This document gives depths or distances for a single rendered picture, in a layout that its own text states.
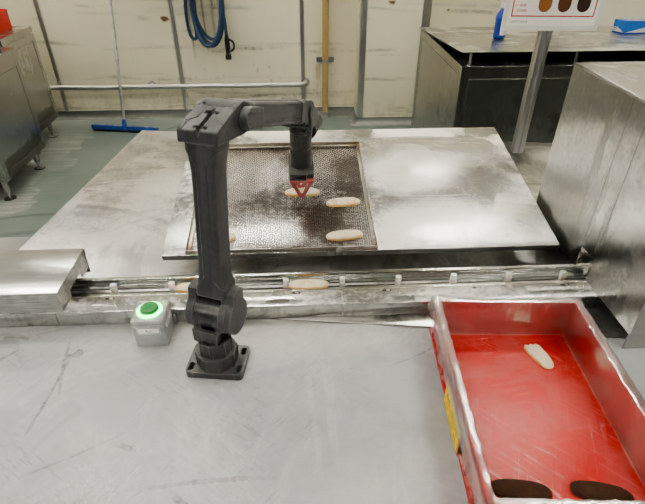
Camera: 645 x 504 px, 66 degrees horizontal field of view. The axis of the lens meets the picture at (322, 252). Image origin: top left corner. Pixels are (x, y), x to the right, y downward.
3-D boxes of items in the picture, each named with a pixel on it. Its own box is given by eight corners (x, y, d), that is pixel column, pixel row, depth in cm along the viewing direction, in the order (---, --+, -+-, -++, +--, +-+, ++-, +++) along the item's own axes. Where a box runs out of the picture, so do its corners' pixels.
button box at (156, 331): (137, 358, 112) (126, 322, 106) (145, 334, 119) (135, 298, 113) (173, 357, 113) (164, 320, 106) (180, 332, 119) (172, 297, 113)
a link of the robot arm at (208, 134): (163, 106, 80) (219, 113, 78) (206, 93, 92) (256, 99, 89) (185, 332, 101) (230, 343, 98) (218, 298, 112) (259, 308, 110)
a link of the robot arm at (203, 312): (195, 345, 102) (218, 351, 100) (187, 307, 96) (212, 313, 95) (216, 316, 109) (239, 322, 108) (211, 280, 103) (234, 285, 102)
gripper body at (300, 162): (312, 158, 140) (312, 135, 135) (313, 179, 133) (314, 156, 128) (289, 159, 140) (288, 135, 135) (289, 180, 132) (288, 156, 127)
